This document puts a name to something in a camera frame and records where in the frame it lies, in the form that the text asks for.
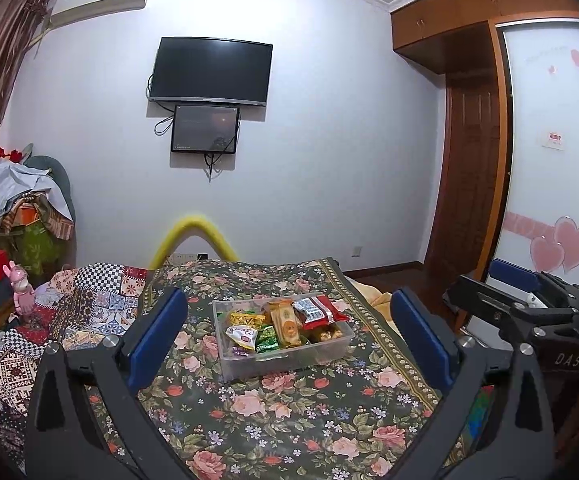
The purple snack packet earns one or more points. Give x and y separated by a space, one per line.
239 352

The patchwork quilt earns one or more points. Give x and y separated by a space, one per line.
94 295

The pink doll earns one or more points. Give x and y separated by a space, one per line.
19 290

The black wall television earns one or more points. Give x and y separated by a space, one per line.
212 70

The beige blanket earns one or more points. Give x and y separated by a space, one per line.
374 300

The orange snack packet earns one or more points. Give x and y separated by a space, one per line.
279 303

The wooden upper cabinet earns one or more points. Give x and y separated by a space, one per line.
449 20

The white air conditioner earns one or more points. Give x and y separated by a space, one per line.
99 2

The white power strip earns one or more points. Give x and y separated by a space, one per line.
189 257

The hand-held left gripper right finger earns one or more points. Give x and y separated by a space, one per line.
422 340

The floral blanket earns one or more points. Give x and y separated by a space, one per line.
279 420

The green snack packet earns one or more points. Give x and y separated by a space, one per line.
267 340

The small wall monitor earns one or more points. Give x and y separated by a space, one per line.
204 127

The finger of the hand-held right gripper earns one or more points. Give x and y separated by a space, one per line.
512 274
489 305

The yellow foam tube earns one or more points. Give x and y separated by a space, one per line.
189 225

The white snack packet red seal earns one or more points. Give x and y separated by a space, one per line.
242 336

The clear bag of round biscuits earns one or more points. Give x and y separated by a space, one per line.
287 329

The wooden door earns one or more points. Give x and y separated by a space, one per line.
469 170

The golden wrapped snack packet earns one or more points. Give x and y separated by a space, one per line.
327 334

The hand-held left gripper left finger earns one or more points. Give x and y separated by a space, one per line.
157 340

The pile of clothes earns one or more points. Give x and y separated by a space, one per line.
24 195

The yellow snack packet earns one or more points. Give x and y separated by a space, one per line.
247 317

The white wardrobe door with hearts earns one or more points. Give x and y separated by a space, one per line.
544 185

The clear plastic container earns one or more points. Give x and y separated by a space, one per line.
289 362

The door sticker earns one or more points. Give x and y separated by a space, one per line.
554 141

